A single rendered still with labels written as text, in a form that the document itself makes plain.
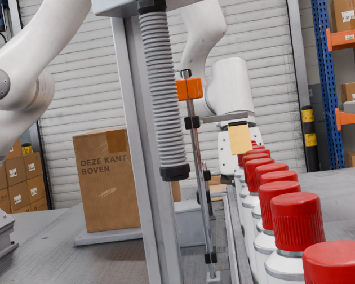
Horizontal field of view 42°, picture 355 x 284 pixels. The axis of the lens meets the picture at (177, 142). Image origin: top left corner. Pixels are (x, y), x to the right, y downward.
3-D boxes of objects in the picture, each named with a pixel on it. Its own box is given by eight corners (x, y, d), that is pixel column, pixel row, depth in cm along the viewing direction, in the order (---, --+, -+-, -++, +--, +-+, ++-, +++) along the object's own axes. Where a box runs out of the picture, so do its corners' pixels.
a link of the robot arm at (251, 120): (214, 114, 100) (216, 127, 100) (256, 109, 100) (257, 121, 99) (216, 125, 108) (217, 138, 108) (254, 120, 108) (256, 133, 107)
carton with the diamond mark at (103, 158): (172, 223, 126) (158, 124, 124) (86, 233, 128) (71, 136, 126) (181, 200, 156) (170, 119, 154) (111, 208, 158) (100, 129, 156)
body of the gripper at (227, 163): (213, 124, 100) (220, 175, 97) (261, 118, 99) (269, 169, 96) (215, 134, 107) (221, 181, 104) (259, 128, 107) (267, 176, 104)
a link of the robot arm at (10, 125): (-51, 134, 111) (-3, 48, 107) (-9, 129, 129) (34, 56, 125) (-11, 163, 110) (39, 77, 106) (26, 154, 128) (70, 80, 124)
